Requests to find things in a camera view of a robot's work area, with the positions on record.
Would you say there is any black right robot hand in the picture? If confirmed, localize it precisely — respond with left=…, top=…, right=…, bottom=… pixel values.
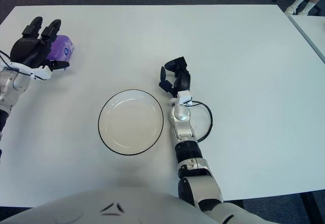
left=158, top=55, right=193, bottom=106

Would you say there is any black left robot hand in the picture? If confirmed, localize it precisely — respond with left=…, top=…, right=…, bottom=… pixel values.
left=9, top=16, right=71, bottom=81

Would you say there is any purple tissue paper pack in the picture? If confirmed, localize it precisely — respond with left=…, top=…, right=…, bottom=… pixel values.
left=47, top=35, right=75, bottom=62

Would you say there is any white plate with black rim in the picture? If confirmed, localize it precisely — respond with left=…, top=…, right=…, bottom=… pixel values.
left=97, top=89, right=165, bottom=156

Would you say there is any white adjacent table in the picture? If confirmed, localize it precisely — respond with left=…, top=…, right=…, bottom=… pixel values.
left=289, top=14, right=325, bottom=65

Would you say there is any grey robot torso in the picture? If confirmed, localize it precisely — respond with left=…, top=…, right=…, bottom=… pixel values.
left=0, top=186, right=216, bottom=224

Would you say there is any black table leg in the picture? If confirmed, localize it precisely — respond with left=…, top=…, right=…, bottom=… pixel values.
left=299, top=192, right=325, bottom=224

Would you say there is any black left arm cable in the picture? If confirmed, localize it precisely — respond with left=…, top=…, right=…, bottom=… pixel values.
left=0, top=50, right=33, bottom=77

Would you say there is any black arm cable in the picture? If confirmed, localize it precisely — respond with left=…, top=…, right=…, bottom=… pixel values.
left=0, top=50, right=33, bottom=77
left=189, top=101, right=213, bottom=143

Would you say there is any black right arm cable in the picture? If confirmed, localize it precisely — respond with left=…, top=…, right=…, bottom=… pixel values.
left=189, top=101, right=213, bottom=143

